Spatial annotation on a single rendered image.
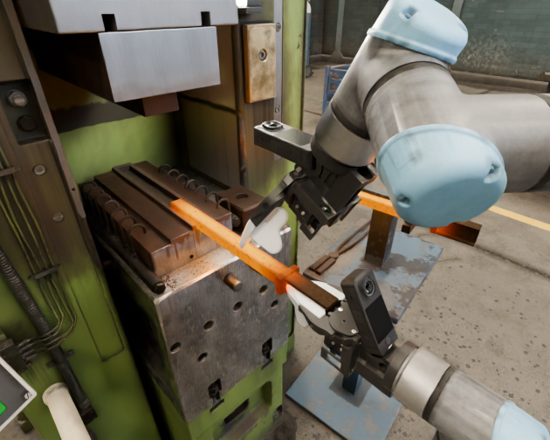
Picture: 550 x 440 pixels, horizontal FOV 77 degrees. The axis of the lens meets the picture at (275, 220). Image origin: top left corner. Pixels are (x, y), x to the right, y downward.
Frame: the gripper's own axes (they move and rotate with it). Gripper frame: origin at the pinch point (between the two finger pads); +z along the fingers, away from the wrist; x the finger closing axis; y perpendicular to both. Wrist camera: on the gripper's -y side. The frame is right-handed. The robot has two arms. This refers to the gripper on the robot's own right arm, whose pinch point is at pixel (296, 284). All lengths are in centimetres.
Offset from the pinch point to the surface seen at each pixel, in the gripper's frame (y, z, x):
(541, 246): 102, -16, 226
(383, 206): 3.3, 6.4, 38.2
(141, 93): -27.5, 27.4, -7.7
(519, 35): 16, 172, 753
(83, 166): 0, 76, -8
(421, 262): 30, 1, 59
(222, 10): -38.4, 27.2, 9.3
